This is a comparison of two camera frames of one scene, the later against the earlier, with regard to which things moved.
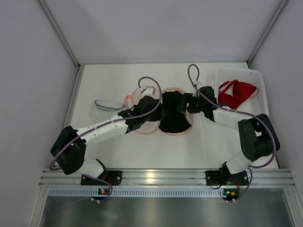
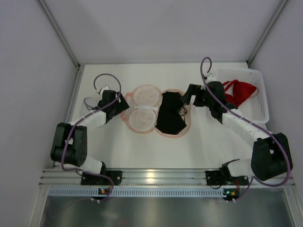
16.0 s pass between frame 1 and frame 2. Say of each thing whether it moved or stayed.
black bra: stayed
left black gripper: moved
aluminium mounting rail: stayed
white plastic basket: stayed
